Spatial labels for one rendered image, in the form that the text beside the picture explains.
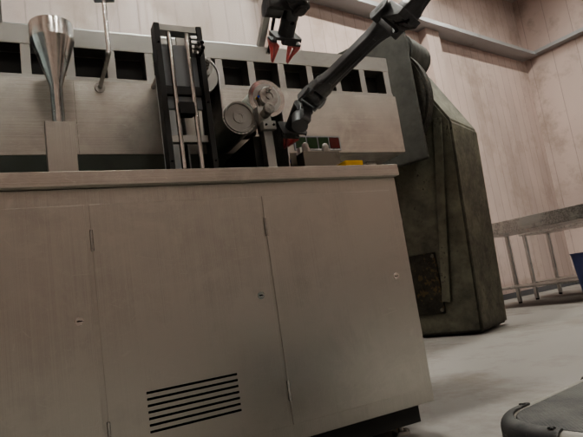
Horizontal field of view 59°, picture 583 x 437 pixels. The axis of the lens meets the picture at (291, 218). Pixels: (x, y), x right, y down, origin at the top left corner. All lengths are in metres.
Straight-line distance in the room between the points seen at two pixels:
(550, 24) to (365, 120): 8.30
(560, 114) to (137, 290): 9.40
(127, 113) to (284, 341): 1.14
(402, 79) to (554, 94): 6.26
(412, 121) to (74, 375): 3.40
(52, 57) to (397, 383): 1.55
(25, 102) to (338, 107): 1.35
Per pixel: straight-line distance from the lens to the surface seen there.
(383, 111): 2.72
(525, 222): 6.34
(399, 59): 4.46
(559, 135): 10.28
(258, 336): 1.52
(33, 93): 2.19
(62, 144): 1.84
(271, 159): 1.88
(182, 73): 1.82
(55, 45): 1.96
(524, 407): 1.10
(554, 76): 10.47
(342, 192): 1.72
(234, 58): 2.44
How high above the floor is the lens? 0.50
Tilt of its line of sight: 9 degrees up
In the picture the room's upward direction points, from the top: 8 degrees counter-clockwise
